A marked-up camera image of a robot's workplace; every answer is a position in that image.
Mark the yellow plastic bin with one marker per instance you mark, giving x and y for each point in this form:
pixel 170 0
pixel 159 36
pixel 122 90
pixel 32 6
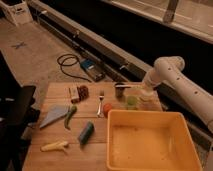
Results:
pixel 149 141

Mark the grey triangular cloth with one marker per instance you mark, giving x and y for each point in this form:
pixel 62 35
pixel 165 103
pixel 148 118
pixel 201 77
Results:
pixel 55 113

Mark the blue electronic box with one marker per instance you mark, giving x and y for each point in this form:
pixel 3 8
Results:
pixel 93 71

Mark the orange ball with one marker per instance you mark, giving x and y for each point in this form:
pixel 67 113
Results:
pixel 106 108

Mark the yellow toy banana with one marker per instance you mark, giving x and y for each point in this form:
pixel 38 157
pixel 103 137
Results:
pixel 59 145

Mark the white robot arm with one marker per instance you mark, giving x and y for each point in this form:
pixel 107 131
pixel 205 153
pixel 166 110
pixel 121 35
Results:
pixel 170 69

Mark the silver fork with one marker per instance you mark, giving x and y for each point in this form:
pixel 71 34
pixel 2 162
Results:
pixel 101 98

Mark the green toy vegetable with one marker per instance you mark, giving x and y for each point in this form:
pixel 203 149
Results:
pixel 71 111

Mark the brown round object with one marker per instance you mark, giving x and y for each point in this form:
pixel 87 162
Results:
pixel 83 92

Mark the green plastic cup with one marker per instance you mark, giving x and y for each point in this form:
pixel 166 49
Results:
pixel 131 102

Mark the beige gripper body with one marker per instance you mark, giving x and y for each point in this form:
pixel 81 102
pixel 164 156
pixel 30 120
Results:
pixel 145 89

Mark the white small box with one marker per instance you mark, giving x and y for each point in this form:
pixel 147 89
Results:
pixel 74 94

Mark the white cardboard box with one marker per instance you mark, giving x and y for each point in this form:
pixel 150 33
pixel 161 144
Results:
pixel 18 14

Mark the dark paper cup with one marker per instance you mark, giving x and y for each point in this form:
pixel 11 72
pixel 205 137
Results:
pixel 119 90

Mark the white lidded container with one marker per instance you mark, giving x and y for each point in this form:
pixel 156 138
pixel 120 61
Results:
pixel 146 95

